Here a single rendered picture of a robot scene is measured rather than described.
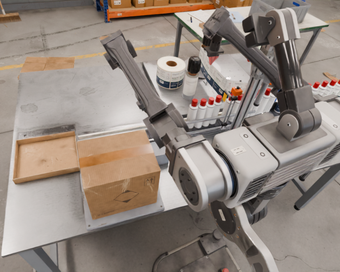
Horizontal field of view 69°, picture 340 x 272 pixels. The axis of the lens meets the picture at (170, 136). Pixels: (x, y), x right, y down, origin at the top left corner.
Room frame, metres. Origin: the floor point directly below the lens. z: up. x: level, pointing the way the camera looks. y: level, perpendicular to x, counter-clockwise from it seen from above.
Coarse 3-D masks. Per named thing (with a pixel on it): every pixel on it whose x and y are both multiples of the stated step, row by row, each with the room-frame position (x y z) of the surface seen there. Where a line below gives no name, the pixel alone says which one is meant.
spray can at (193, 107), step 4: (192, 100) 1.09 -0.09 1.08; (196, 100) 1.10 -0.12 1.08; (192, 104) 1.08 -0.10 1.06; (196, 104) 1.09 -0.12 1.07; (192, 108) 1.07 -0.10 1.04; (196, 108) 1.08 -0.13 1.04; (188, 112) 1.09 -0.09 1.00; (192, 112) 1.07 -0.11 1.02; (196, 112) 1.09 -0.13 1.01; (188, 116) 1.08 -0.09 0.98; (192, 116) 1.07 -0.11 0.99; (188, 120) 1.08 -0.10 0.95; (188, 124) 1.07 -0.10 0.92; (192, 124) 1.07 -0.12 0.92
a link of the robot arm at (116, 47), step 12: (108, 36) 0.76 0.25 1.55; (120, 36) 0.76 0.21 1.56; (108, 48) 0.72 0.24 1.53; (120, 48) 0.72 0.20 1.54; (120, 60) 0.68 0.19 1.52; (132, 60) 0.68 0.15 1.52; (132, 72) 0.64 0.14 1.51; (132, 84) 0.61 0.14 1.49; (144, 84) 0.60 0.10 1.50; (144, 96) 0.57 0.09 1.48; (156, 96) 0.57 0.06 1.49; (156, 108) 0.53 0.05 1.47; (168, 108) 0.54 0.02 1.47; (144, 120) 0.51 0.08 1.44; (180, 120) 0.50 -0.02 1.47; (156, 132) 0.46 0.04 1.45
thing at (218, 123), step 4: (272, 108) 1.40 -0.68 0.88; (272, 112) 1.35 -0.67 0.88; (216, 120) 1.19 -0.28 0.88; (216, 124) 1.15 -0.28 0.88; (220, 124) 1.16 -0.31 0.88; (228, 124) 1.17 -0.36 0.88; (192, 128) 1.08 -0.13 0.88; (196, 128) 1.08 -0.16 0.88; (200, 128) 1.09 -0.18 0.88; (204, 128) 1.09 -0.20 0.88; (148, 132) 0.99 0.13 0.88; (148, 136) 0.96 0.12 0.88
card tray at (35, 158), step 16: (16, 144) 0.78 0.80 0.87; (32, 144) 0.82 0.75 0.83; (48, 144) 0.83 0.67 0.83; (64, 144) 0.85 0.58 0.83; (16, 160) 0.69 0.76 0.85; (32, 160) 0.71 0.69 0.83; (48, 160) 0.73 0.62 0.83; (64, 160) 0.74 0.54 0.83; (16, 176) 0.60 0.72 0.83; (32, 176) 0.60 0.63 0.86; (48, 176) 0.63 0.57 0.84
